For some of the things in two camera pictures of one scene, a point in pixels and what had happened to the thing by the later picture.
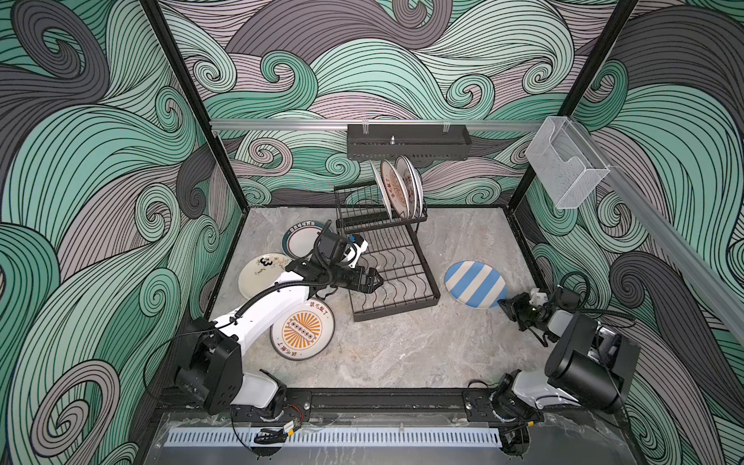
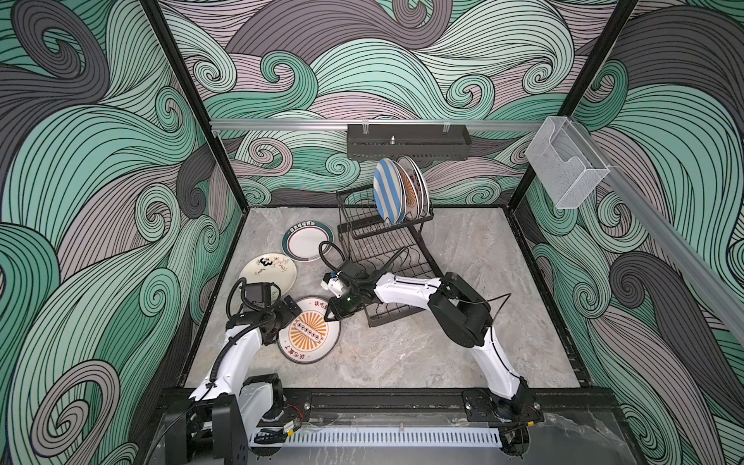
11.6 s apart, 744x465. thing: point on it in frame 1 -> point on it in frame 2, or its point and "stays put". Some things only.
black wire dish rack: (394, 250) stays put
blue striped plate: (475, 284) -> (388, 189)
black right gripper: (512, 305) -> (336, 310)
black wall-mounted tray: (408, 141) stays put
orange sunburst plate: (303, 332) stays put
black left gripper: (366, 286) -> (286, 315)
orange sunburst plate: (395, 188) -> (410, 195)
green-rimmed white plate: (299, 237) stays put
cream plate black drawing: (262, 271) stays put
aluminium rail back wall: (288, 125) stays put
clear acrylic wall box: (567, 166) stays put
